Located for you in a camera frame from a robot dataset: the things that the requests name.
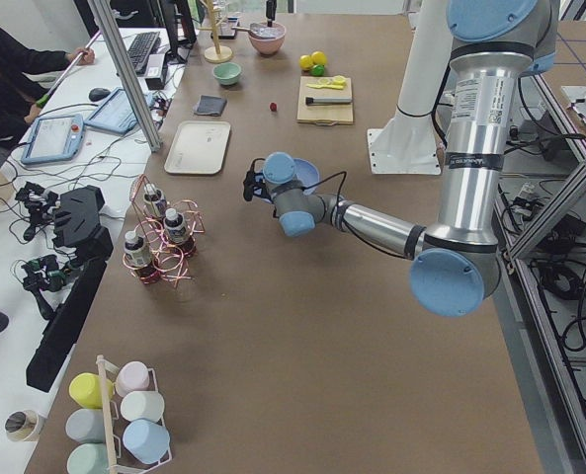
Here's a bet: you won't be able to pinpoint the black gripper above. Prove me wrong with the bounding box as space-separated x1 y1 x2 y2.
243 158 266 201

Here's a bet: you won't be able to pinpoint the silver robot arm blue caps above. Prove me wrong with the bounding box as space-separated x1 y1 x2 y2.
243 1 558 317

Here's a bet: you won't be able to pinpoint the blue plate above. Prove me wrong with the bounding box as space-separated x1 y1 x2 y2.
293 158 321 195

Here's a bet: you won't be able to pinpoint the cream rabbit tray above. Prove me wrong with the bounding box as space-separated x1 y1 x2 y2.
164 120 231 176

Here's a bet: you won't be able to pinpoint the grey folded cloth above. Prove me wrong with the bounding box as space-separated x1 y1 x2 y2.
194 95 227 117

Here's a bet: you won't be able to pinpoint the tea bottle lower left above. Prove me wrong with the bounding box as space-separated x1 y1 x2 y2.
163 207 196 258

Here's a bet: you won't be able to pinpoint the tea bottle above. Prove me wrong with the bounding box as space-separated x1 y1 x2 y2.
163 207 196 258
143 183 168 219
124 230 160 284

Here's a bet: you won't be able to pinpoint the tea bottle upper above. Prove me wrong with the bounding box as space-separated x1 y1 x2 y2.
143 183 168 219

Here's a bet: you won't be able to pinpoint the steel muddler black tip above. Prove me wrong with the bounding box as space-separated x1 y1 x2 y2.
304 97 352 107

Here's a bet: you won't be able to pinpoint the bamboo cutting board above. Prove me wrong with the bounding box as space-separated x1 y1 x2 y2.
296 75 354 125

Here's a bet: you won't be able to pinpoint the green bowl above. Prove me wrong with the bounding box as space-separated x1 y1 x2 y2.
212 62 242 86

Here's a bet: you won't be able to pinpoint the yellow plastic knife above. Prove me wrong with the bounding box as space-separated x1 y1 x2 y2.
305 82 345 90

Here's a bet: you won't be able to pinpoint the green lime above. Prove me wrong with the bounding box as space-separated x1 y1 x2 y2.
310 64 325 77

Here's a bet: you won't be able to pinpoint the yellow lemon upper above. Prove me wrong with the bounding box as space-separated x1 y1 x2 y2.
298 54 314 71

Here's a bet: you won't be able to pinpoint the yellow lemon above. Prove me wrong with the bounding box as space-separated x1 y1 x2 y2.
310 50 327 66
298 54 314 71

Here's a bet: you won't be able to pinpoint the tea bottle lower right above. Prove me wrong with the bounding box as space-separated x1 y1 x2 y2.
124 230 160 284

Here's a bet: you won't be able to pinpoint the lemon half upper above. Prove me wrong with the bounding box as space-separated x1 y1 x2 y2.
332 75 347 85

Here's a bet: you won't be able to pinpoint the wooden mug tree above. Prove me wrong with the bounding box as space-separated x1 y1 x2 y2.
200 0 233 64

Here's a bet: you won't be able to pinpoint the yellow lemon lower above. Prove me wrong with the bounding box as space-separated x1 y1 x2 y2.
310 50 327 66

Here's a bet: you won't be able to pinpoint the pink bowl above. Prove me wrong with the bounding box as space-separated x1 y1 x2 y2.
249 22 287 55

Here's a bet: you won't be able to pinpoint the teach pendant far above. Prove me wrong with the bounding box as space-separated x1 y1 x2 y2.
84 88 138 134

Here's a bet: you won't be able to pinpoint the teach pendant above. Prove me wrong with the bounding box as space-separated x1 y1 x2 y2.
84 88 138 134
21 114 84 165

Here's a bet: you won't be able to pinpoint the black keyboard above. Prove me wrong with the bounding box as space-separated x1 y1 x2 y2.
127 32 160 76

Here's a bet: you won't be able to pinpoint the black computer mouse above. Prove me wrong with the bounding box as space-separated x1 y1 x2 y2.
88 88 111 103

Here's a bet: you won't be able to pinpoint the teach pendant near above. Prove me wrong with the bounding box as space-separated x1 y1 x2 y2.
21 114 84 165

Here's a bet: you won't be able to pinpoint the pink cup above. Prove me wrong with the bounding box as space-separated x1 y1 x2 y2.
115 360 150 397

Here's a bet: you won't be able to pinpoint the white cup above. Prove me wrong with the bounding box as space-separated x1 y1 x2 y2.
121 391 165 423

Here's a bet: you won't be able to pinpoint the person in black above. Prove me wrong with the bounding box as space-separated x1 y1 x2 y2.
0 28 95 149

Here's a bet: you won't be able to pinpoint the yellow cup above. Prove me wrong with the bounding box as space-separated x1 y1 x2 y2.
68 372 102 409

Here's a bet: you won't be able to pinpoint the blue cup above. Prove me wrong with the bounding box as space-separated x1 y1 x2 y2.
123 419 170 464

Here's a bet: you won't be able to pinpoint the grey cup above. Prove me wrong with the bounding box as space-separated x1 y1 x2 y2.
65 409 105 443

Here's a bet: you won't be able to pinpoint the mint green cup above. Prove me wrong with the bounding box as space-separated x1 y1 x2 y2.
66 443 109 474

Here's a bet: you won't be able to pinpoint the tape roll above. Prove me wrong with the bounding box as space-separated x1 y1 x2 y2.
4 410 44 442

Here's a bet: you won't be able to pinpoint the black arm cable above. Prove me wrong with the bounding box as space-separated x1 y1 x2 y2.
299 170 349 198

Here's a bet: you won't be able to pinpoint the copper wire bottle rack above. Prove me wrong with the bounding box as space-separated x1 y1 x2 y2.
122 175 205 286

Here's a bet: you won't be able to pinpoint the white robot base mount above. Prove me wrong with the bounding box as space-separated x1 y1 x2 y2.
368 1 453 175

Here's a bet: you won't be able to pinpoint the aluminium frame post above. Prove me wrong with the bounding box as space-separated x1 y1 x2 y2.
89 0 162 152

